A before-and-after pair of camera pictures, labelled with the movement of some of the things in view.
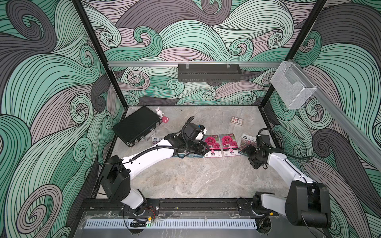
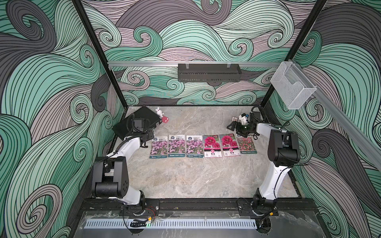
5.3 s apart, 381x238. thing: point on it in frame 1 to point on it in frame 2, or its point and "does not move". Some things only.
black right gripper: x=254 y=162 to x=238 y=128
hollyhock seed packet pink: x=229 y=145 does not move
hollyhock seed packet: x=213 y=142 does not move
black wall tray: x=209 y=73 does not move
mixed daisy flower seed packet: x=245 y=140 does not move
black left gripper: x=200 y=150 to x=149 y=131
